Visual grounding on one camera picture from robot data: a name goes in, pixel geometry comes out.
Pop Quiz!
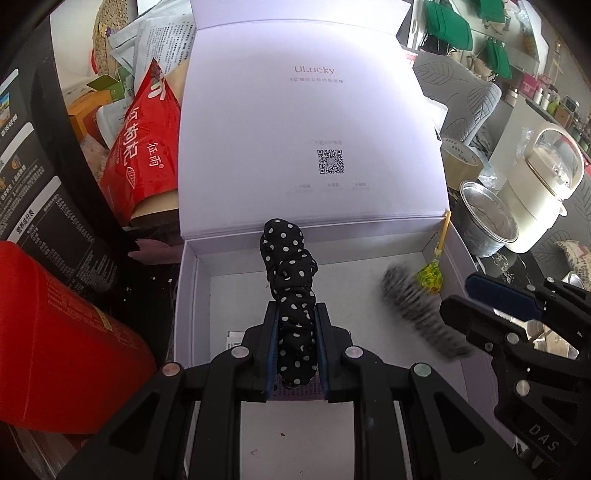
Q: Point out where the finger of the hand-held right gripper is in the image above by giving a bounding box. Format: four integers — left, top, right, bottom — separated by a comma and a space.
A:
438, 295, 539, 370
465, 272, 591, 333

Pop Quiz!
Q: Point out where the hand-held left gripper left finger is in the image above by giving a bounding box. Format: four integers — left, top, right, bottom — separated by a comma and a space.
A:
58, 300, 280, 480

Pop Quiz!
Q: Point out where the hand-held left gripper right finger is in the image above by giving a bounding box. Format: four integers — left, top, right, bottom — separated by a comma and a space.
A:
316, 302, 527, 480

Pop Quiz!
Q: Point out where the black polka dot scrunchie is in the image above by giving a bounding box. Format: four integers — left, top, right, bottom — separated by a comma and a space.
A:
259, 218, 319, 388

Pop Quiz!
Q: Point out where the gingham scrunchie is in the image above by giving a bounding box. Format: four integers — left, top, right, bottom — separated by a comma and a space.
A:
381, 264, 472, 361

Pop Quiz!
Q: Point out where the lavender gift box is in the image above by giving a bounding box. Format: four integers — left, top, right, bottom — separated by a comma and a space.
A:
173, 0, 483, 480

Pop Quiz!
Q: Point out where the metal bowl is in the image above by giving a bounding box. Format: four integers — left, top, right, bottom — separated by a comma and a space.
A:
458, 180, 520, 258

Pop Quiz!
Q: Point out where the floral cushion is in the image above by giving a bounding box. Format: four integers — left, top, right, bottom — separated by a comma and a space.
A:
554, 240, 591, 291

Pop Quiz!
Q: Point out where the white electric kettle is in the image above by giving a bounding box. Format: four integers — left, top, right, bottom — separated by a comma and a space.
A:
496, 124, 587, 254

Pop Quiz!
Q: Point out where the brown tape roll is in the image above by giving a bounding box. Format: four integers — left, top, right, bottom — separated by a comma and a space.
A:
438, 136, 485, 190

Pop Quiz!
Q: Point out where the row of shelf bottles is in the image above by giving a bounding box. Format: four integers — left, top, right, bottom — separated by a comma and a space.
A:
508, 69, 591, 153

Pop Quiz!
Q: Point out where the red canister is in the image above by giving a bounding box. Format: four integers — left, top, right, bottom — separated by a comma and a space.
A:
0, 240, 158, 435

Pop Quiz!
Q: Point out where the green tote bag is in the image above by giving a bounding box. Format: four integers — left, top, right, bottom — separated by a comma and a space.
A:
475, 0, 506, 24
424, 0, 474, 51
482, 39, 512, 79

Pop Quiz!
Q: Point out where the red snack bag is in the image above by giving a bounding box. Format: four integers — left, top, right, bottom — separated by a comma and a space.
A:
99, 58, 182, 227

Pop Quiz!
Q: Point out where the black printed pouch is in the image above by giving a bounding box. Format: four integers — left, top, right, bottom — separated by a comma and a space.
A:
0, 18, 134, 296

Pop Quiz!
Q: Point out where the orange carton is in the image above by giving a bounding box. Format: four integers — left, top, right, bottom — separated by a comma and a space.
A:
68, 90, 114, 139

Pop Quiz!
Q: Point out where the small green carton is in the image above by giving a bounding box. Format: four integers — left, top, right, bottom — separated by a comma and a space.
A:
85, 74, 123, 93

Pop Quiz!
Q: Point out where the pile of paper pouches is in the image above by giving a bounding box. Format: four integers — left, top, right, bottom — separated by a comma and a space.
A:
108, 0, 195, 93

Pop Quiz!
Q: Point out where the woven straw basket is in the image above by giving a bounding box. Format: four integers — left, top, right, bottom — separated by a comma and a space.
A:
92, 0, 139, 70

